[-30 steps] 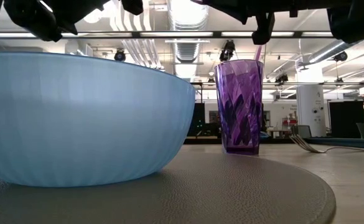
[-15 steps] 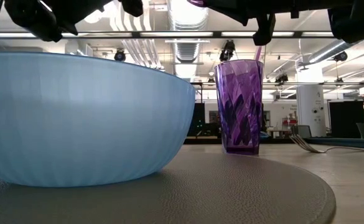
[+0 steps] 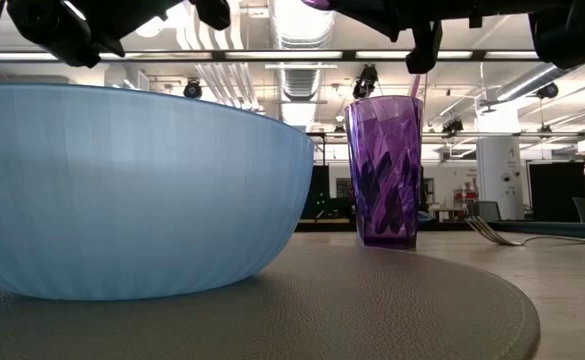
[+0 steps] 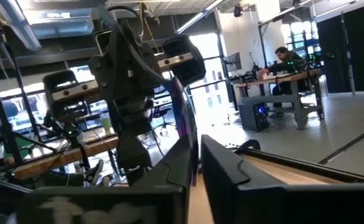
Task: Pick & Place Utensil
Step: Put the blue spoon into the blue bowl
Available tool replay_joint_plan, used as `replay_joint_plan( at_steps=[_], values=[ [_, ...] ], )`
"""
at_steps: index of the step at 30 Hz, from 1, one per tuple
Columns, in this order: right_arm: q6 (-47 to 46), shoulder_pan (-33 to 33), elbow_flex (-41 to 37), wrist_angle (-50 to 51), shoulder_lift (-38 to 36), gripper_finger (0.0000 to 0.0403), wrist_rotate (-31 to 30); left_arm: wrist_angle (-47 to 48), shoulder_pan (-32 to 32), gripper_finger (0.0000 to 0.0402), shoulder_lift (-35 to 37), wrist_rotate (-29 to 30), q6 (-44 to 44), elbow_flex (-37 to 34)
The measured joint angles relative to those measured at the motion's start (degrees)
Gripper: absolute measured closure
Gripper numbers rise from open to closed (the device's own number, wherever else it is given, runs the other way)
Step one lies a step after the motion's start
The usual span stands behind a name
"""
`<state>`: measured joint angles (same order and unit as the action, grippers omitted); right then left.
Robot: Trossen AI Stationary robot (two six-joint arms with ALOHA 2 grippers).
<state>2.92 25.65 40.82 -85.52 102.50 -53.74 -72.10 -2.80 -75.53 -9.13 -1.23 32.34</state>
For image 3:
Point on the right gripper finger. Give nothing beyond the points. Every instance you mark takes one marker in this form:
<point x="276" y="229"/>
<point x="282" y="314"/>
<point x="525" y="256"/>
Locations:
<point x="372" y="12"/>

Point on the pink plastic straw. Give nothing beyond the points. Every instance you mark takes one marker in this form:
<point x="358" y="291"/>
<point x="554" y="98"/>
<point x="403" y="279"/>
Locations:
<point x="415" y="86"/>

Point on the purple plastic cup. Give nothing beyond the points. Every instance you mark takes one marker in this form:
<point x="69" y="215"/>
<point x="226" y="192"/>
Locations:
<point x="384" y="175"/>

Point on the blue plastic bowl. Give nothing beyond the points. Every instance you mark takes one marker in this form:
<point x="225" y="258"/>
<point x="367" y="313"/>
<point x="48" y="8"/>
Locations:
<point x="122" y="200"/>

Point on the white pillar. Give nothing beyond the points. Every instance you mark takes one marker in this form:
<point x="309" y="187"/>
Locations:
<point x="499" y="175"/>

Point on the black partition panel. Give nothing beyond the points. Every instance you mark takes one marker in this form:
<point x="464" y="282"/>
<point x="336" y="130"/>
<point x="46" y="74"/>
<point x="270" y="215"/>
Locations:
<point x="554" y="192"/>

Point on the black computer tower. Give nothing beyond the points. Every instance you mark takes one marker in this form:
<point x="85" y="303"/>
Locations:
<point x="320" y="192"/>

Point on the silver metal fork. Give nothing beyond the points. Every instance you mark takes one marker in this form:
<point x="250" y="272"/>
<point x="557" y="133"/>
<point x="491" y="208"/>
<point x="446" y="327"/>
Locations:
<point x="503" y="242"/>

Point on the round grey placemat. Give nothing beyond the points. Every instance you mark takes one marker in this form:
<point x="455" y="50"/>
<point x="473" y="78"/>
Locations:
<point x="322" y="320"/>

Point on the black dome camera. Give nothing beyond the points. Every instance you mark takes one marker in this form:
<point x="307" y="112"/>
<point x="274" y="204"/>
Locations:
<point x="192" y="89"/>
<point x="548" y="91"/>

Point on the black frame-mounted camera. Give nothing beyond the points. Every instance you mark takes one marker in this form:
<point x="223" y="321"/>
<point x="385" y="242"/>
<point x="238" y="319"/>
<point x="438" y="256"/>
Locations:
<point x="366" y="80"/>

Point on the silver ventilation duct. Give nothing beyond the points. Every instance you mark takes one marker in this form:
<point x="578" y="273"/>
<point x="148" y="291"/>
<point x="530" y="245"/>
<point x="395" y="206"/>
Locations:
<point x="299" y="75"/>

